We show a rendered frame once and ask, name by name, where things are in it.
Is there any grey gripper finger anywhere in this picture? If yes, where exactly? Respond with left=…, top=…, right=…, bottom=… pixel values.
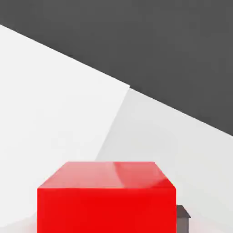
left=176, top=204, right=203, bottom=233

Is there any small red cube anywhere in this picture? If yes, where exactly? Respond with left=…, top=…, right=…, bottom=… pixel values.
left=37, top=161, right=177, bottom=233

